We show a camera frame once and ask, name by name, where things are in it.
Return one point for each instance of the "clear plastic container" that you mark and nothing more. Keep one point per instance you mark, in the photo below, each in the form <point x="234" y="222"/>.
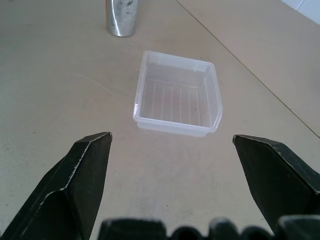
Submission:
<point x="175" y="95"/>

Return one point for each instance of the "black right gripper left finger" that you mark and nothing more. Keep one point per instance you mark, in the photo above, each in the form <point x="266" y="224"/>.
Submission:
<point x="72" y="185"/>

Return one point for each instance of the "silver metal cylinder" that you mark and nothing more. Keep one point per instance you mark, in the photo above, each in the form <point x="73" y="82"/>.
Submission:
<point x="121" y="17"/>

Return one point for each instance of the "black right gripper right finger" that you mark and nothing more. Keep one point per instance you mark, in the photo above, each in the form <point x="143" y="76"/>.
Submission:
<point x="275" y="180"/>

